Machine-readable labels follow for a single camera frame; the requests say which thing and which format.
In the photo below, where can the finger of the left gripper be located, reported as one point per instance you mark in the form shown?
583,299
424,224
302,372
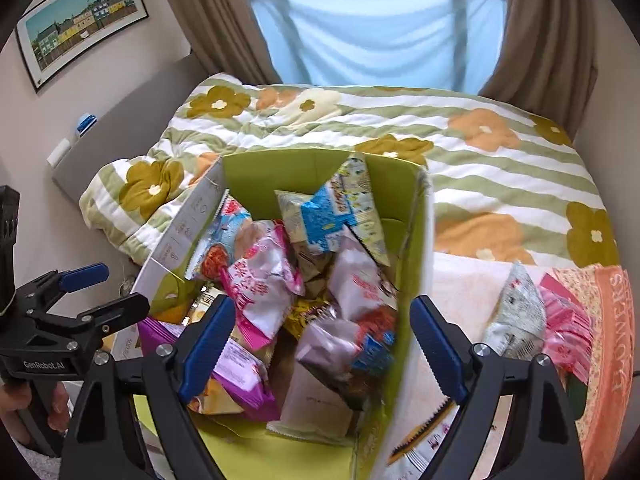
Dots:
80,277
58,340

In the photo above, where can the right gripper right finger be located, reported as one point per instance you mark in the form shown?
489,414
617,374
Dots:
440,349

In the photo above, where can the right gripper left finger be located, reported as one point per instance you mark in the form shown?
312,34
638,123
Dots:
105,440

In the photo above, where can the white yellow edged packet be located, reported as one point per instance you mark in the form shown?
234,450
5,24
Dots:
410,459

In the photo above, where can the purple cake snack packet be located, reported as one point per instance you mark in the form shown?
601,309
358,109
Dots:
239,382

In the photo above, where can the blue shrimp cracker packet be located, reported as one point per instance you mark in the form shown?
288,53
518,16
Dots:
215,250

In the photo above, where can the pink white snack packet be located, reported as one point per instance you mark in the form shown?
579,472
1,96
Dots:
263,285

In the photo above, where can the brown chocolate snack packet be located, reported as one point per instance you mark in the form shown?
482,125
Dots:
348,358

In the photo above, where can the cream blue snack packet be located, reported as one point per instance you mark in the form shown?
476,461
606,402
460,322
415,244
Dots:
314,223

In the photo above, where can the pink striped snack packet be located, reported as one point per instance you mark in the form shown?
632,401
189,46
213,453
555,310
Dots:
569,333

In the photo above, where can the orange white cake packet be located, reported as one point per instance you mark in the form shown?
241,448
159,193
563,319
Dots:
201,304

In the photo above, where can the grey white snack packet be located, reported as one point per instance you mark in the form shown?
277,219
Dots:
517,327

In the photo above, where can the orange flowers towel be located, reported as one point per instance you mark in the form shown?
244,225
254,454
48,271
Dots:
606,294

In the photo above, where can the blue white object on headboard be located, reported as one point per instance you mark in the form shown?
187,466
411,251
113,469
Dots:
85,123

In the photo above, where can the grey headboard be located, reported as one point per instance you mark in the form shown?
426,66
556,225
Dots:
130,128

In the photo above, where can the gold black snack packet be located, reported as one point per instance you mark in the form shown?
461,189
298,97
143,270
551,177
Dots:
305,311

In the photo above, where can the green cardboard box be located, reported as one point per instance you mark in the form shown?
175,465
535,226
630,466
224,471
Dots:
317,435

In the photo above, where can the framed houses picture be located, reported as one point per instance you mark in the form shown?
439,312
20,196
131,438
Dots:
54,33

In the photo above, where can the left brown curtain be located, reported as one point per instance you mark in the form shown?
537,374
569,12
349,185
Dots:
225,37

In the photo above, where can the brown curtain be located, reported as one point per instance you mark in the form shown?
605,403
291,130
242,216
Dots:
547,62
225,37

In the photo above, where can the right brown curtain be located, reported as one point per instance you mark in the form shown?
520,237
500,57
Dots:
547,62

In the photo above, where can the blue window sheet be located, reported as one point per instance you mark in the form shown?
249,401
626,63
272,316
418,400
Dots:
443,44

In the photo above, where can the white wall switch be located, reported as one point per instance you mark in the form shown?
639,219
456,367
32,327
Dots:
58,153

